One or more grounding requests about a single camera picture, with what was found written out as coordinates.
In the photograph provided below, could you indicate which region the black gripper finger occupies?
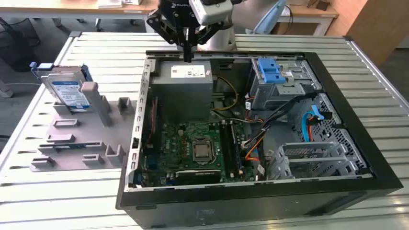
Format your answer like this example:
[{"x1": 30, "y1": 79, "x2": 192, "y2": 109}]
[
  {"x1": 189, "y1": 14, "x2": 226, "y2": 63},
  {"x1": 145, "y1": 9, "x2": 189, "y2": 63}
]

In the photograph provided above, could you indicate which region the hard disk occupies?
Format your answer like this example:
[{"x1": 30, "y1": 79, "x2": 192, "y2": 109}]
[{"x1": 30, "y1": 61, "x2": 94, "y2": 113}]

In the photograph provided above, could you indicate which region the silver disk bay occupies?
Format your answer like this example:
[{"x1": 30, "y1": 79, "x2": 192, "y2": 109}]
[{"x1": 267, "y1": 141, "x2": 373, "y2": 180}]

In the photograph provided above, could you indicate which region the grey power supply unit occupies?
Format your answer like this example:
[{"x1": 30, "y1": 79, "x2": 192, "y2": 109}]
[{"x1": 149, "y1": 59, "x2": 214, "y2": 123}]

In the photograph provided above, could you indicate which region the blue bay latch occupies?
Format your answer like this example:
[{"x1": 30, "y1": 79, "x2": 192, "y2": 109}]
[{"x1": 257, "y1": 58, "x2": 285, "y2": 84}]

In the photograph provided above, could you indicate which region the wooden top desk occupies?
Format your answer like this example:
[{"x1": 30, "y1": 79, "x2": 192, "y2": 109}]
[
  {"x1": 275, "y1": 4, "x2": 339, "y2": 36},
  {"x1": 0, "y1": 0, "x2": 148, "y2": 33}
]

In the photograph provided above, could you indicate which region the silver optical drive cage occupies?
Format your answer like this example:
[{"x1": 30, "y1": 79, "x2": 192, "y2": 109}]
[{"x1": 249, "y1": 57, "x2": 322, "y2": 111}]

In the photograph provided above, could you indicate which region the green motherboard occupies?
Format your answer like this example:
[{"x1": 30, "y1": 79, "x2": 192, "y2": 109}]
[{"x1": 140, "y1": 121, "x2": 259, "y2": 187}]

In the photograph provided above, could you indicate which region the silver CPU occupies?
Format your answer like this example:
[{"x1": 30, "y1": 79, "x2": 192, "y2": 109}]
[{"x1": 193, "y1": 143, "x2": 212, "y2": 159}]

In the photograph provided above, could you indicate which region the black RAM slot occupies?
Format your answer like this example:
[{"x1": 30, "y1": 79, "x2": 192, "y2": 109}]
[{"x1": 219, "y1": 121, "x2": 233, "y2": 178}]

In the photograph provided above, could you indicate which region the black wastebasket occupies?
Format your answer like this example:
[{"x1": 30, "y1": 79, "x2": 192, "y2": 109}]
[{"x1": 0, "y1": 18, "x2": 41, "y2": 72}]

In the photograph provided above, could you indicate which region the CPU socket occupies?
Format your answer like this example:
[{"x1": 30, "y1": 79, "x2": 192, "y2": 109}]
[{"x1": 189, "y1": 138, "x2": 217, "y2": 166}]

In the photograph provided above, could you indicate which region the grey parts rack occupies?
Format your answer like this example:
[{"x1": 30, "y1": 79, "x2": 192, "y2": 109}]
[{"x1": 29, "y1": 81, "x2": 138, "y2": 173}]

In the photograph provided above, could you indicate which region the black graphics card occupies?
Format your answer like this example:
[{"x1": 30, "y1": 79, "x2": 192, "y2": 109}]
[{"x1": 173, "y1": 169, "x2": 221, "y2": 185}]

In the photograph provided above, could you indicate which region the RAM stick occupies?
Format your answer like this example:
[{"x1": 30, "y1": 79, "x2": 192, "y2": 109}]
[{"x1": 52, "y1": 143, "x2": 86, "y2": 150}]

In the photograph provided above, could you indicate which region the wooden cabinet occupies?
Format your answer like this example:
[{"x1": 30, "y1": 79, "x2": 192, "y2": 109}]
[{"x1": 325, "y1": 0, "x2": 409, "y2": 70}]

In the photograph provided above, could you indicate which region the black PC case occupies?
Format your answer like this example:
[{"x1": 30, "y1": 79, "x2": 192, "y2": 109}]
[{"x1": 114, "y1": 50, "x2": 403, "y2": 229}]

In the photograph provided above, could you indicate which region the yellow wire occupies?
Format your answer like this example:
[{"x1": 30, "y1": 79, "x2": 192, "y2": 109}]
[{"x1": 210, "y1": 76, "x2": 239, "y2": 111}]

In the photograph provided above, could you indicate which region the black wire bundle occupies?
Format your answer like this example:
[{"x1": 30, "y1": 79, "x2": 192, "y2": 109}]
[{"x1": 243, "y1": 92, "x2": 319, "y2": 150}]

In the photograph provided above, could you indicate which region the blue wire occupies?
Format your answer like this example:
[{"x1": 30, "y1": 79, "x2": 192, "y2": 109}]
[{"x1": 299, "y1": 104, "x2": 325, "y2": 143}]

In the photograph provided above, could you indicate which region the orange wire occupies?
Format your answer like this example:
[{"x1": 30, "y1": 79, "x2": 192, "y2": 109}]
[{"x1": 245, "y1": 143, "x2": 266, "y2": 161}]

